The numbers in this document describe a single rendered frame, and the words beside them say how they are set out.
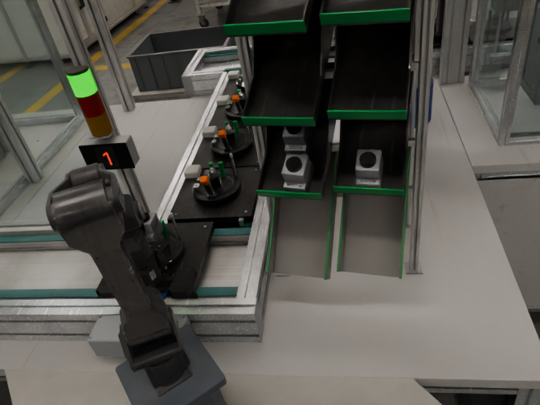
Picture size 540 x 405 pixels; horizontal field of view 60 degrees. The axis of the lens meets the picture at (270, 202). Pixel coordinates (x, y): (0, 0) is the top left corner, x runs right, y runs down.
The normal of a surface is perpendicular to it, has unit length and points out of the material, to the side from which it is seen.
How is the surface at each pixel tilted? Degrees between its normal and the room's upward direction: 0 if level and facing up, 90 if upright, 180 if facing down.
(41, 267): 0
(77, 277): 0
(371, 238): 45
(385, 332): 0
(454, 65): 90
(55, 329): 90
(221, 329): 90
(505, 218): 90
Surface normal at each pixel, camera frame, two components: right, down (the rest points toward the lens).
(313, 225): -0.30, -0.12
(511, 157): -0.15, -0.78
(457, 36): -0.11, 0.62
